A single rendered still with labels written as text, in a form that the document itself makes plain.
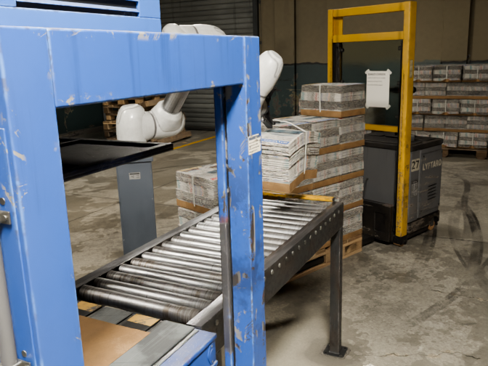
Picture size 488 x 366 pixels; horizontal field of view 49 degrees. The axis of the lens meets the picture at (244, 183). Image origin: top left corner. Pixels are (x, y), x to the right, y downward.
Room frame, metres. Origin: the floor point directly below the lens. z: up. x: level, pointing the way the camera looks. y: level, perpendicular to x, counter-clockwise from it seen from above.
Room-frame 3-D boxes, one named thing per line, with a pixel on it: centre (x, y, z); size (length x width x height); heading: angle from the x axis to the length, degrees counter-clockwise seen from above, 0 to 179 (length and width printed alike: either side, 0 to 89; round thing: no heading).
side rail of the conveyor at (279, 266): (1.91, -0.16, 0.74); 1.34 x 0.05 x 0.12; 153
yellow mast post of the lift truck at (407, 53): (3.99, -1.22, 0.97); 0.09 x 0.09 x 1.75; 42
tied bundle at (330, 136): (3.75, -0.45, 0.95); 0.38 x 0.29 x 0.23; 43
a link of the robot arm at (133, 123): (2.86, 0.59, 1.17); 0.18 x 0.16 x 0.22; 130
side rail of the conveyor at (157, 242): (2.14, 0.29, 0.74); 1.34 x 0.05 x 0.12; 153
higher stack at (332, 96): (3.94, -0.67, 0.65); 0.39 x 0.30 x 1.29; 42
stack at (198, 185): (3.46, -0.13, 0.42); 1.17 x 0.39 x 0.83; 132
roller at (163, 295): (1.56, 0.31, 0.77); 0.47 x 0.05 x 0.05; 63
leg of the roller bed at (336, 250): (2.48, -0.45, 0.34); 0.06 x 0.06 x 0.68; 63
